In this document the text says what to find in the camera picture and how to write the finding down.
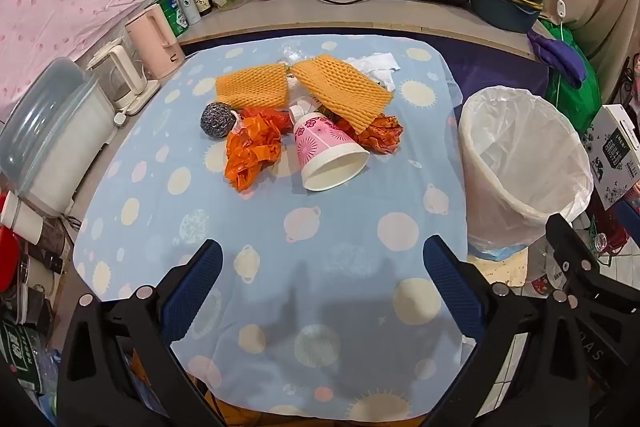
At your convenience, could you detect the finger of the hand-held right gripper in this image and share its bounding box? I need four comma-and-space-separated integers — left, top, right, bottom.
545, 213, 616, 308
615, 199, 640, 238

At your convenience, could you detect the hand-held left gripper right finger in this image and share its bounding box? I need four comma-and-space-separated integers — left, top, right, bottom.
422, 237, 593, 427

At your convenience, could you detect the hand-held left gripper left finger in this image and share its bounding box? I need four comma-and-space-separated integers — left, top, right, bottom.
56, 238, 228, 427

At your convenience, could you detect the trash bin with white liner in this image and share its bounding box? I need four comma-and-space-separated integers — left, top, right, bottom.
457, 84, 596, 264

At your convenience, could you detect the orange plastic bag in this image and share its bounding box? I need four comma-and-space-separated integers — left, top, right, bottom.
224, 107, 293, 194

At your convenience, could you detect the steel wool scrubber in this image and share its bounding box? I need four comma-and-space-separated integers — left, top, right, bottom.
200, 103, 242, 139

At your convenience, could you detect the orange printed wrapper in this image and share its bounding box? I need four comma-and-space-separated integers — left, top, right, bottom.
356, 113, 405, 156

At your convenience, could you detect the pink flowered paper cup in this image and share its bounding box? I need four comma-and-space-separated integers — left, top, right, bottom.
292, 109, 371, 192

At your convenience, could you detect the orange foam fruit net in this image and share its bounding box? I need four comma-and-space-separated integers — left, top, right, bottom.
215, 62, 291, 108
291, 54, 395, 135

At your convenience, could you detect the white paper tissue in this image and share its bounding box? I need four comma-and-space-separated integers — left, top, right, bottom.
347, 52, 402, 90

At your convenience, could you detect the clear plastic wrapper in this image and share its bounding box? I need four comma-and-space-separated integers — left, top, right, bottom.
280, 44, 303, 70

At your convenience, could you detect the white-capped large clear bottle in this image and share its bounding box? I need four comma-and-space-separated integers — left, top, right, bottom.
525, 239, 566, 298

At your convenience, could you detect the uncapped large clear bottle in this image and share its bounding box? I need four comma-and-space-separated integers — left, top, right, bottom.
587, 229, 613, 258

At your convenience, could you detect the white milk carton box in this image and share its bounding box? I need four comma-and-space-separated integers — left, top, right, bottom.
582, 103, 640, 212

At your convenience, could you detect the green plastic bag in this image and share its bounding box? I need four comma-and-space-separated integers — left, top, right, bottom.
540, 19, 603, 135

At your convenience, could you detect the light blue printed tablecloth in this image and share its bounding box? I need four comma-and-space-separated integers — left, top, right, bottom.
72, 34, 488, 418

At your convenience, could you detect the black iron rack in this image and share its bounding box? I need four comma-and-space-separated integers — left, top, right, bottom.
607, 57, 633, 105

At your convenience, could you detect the purple towel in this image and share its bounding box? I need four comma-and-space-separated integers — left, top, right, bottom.
526, 29, 587, 88

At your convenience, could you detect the green labelled packet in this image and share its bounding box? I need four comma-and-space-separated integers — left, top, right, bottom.
0, 319, 43, 395

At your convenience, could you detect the white cylindrical cup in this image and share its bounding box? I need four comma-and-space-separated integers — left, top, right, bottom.
0, 193, 45, 244

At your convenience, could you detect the red container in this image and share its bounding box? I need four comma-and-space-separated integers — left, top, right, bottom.
0, 227, 27, 294

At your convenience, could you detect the clear plastic lidded container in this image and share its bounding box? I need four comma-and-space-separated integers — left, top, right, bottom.
0, 57, 118, 215

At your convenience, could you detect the dark purple table cover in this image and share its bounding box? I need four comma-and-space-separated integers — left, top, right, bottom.
180, 24, 551, 100

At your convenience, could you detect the dark blue plastic basin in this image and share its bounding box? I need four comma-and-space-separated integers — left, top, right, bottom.
470, 0, 542, 34

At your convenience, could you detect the pink electric kettle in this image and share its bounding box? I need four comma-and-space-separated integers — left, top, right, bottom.
125, 3, 185, 80

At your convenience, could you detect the green and white pack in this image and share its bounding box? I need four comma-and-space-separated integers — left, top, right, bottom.
154, 0, 186, 38

